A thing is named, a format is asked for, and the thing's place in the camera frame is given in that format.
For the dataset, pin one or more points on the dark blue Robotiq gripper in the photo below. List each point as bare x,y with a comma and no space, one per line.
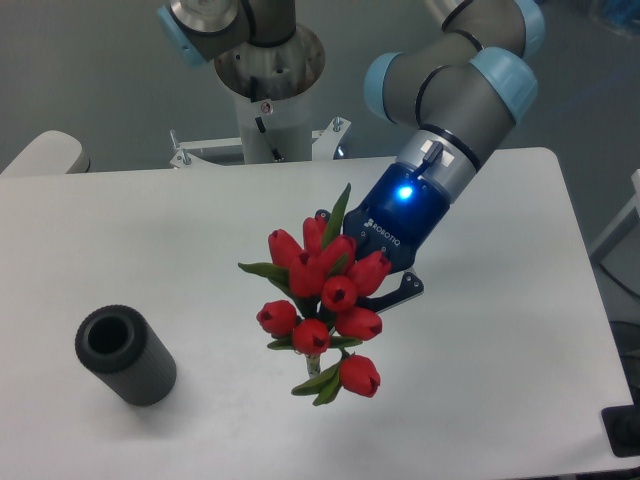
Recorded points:
405,205

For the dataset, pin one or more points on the red tulip bouquet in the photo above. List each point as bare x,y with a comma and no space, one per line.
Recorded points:
318,318

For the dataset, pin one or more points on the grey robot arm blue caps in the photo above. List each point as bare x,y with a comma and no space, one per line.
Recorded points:
462,95

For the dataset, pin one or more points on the dark grey ribbed vase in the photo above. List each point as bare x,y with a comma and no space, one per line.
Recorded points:
119,347

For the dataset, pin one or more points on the white chair seat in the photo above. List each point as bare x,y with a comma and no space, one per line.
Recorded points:
51,153

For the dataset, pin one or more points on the blue object top right corner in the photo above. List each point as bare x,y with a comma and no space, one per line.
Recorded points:
618,16

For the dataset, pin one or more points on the metal base frame with bolts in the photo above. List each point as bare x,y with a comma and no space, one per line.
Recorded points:
326,145

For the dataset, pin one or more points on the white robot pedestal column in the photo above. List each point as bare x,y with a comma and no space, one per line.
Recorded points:
272,90

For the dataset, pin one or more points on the white furniture frame at right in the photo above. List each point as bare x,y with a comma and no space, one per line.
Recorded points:
617,229

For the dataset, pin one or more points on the black cable grommet box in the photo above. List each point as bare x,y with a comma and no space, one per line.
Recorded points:
622,428

